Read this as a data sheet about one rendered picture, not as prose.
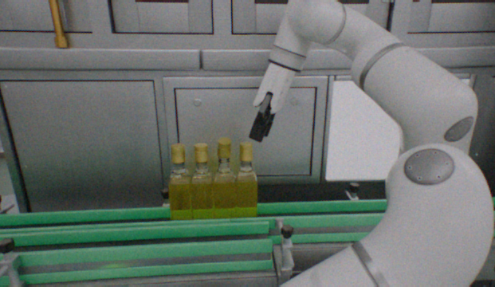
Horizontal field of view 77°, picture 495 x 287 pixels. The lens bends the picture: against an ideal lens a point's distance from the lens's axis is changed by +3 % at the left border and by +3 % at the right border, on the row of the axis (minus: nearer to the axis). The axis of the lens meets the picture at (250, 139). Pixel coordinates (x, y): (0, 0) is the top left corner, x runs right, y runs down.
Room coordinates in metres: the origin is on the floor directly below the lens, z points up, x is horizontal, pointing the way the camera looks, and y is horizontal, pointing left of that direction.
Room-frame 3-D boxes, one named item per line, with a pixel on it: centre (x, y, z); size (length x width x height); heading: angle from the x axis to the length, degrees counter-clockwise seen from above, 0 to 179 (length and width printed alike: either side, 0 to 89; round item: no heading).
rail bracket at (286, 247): (0.63, -0.08, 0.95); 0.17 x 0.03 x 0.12; 4
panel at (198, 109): (0.90, -0.20, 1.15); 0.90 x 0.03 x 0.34; 94
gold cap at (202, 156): (0.74, 0.13, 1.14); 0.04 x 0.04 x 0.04
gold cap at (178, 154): (0.74, 0.18, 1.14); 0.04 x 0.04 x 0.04
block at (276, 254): (0.65, -0.08, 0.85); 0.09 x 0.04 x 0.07; 4
